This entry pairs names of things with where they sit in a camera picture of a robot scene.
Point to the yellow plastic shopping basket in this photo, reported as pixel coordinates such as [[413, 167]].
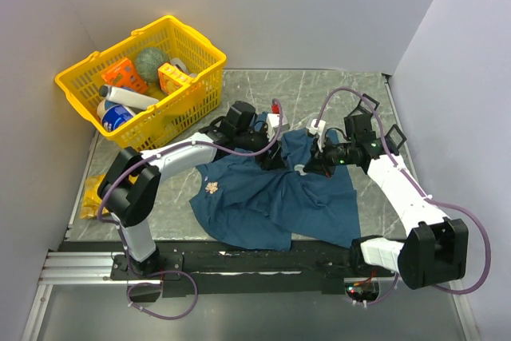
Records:
[[196, 88]]

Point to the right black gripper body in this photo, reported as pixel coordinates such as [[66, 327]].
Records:
[[338, 154]]

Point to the yellow chips bag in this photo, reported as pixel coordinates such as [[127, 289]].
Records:
[[91, 202]]

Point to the aluminium extrusion rail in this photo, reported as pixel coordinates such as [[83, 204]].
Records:
[[78, 268]]

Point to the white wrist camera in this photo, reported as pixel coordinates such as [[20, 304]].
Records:
[[272, 122], [317, 128]]

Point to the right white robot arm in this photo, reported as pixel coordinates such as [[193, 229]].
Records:
[[434, 251]]

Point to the white tube bottle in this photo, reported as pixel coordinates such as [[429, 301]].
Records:
[[126, 97]]

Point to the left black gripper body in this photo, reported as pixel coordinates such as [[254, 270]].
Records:
[[253, 140]]

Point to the black square frame marker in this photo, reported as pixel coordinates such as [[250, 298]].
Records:
[[366, 105]]

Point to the gold flower brooch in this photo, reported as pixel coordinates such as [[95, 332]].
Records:
[[212, 187]]

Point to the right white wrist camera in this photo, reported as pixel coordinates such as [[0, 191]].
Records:
[[317, 128]]

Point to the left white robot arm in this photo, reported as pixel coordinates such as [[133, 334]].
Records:
[[129, 188]]

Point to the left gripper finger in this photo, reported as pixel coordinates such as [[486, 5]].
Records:
[[269, 160], [281, 157]]

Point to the dark blue t-shirt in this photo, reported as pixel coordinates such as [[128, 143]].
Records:
[[262, 209]]

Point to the round pale green brooch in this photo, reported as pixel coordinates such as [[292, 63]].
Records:
[[299, 168]]

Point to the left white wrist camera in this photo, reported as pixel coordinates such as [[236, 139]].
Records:
[[272, 122]]

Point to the orange yellow snack box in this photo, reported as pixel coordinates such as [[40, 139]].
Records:
[[173, 76]]

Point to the blue white container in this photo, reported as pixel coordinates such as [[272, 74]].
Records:
[[112, 115]]

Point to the green round melon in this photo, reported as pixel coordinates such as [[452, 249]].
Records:
[[148, 61]]

